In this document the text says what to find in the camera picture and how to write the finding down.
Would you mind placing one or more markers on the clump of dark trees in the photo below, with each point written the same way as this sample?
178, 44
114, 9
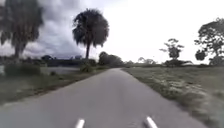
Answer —
110, 60

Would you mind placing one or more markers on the low dark bush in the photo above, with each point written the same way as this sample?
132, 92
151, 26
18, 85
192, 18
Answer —
86, 67
21, 69

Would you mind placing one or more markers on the grey concrete path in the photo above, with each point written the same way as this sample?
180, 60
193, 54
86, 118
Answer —
106, 100

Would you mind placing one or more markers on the palm tree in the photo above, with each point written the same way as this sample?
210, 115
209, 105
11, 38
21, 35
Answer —
90, 28
20, 23

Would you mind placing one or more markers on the distant tree line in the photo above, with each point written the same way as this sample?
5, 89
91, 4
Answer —
60, 62

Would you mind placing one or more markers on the small sparse tree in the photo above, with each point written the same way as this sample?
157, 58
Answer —
173, 50

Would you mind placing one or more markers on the robot's own part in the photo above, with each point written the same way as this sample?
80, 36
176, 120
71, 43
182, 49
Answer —
151, 122
79, 123

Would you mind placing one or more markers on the dry patchy grass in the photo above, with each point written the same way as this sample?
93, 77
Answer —
180, 86

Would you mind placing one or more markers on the grass strip by pond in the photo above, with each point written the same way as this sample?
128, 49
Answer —
33, 85

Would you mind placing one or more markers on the large spreading tree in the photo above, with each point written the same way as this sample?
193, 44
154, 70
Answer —
211, 40

